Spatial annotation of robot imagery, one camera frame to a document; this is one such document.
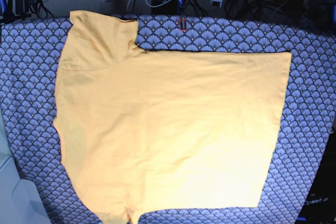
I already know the white plastic bin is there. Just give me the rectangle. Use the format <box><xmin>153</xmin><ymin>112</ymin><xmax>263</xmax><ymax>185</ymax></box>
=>
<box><xmin>0</xmin><ymin>113</ymin><xmax>52</xmax><ymax>224</ymax></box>

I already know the yellow T-shirt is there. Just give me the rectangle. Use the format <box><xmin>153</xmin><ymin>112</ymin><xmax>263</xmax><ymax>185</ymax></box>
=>
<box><xmin>54</xmin><ymin>10</ymin><xmax>291</xmax><ymax>223</ymax></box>

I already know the red black clamp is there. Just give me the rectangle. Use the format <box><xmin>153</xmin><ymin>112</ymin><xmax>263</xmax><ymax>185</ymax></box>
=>
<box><xmin>178</xmin><ymin>16</ymin><xmax>187</xmax><ymax>31</ymax></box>

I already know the blue fan-pattern table cloth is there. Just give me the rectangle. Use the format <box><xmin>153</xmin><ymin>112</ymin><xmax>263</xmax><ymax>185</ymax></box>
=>
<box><xmin>1</xmin><ymin>15</ymin><xmax>335</xmax><ymax>223</ymax></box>

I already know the black OpenArm box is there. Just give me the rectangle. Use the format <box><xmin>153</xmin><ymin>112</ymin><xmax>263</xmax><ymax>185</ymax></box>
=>
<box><xmin>297</xmin><ymin>133</ymin><xmax>335</xmax><ymax>223</ymax></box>

